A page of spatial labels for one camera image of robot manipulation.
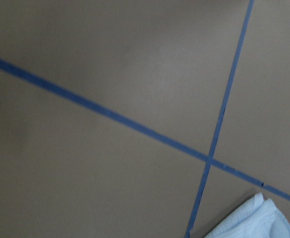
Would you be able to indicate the light blue button-up shirt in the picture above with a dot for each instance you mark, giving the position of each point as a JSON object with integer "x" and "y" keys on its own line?
{"x": 257, "y": 217}

